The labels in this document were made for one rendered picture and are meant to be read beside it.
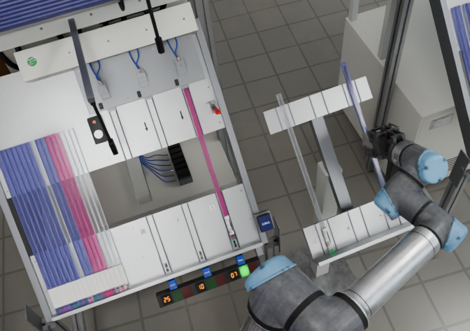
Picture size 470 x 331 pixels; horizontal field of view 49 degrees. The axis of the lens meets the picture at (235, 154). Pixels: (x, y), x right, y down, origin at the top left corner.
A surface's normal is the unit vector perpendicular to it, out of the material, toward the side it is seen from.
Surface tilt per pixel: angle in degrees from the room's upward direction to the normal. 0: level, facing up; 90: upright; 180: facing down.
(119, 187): 0
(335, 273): 0
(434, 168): 55
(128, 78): 45
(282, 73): 0
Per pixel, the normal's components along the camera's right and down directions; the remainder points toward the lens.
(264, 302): -0.69, 0.18
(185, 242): 0.17, 0.11
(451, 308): -0.09, -0.59
